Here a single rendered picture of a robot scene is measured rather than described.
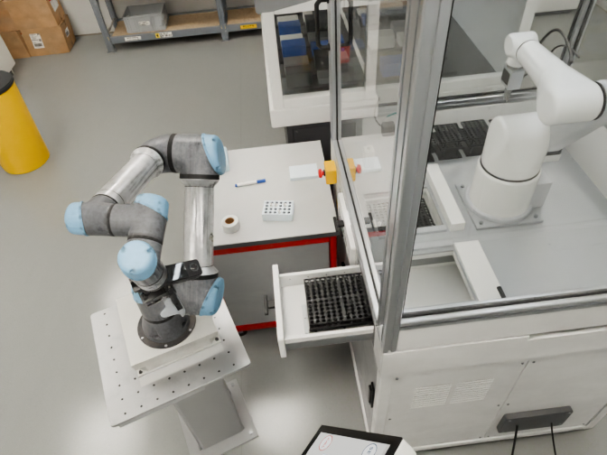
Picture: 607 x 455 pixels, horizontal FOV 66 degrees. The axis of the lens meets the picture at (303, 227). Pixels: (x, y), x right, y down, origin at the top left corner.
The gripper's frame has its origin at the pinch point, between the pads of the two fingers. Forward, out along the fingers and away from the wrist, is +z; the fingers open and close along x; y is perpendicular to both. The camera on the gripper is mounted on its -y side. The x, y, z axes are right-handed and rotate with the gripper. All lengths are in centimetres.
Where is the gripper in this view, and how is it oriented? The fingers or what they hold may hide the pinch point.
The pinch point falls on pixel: (174, 290)
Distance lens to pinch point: 135.4
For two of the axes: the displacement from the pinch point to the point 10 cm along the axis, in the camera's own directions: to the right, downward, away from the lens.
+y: -8.8, 4.2, -2.3
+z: -0.8, 3.5, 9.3
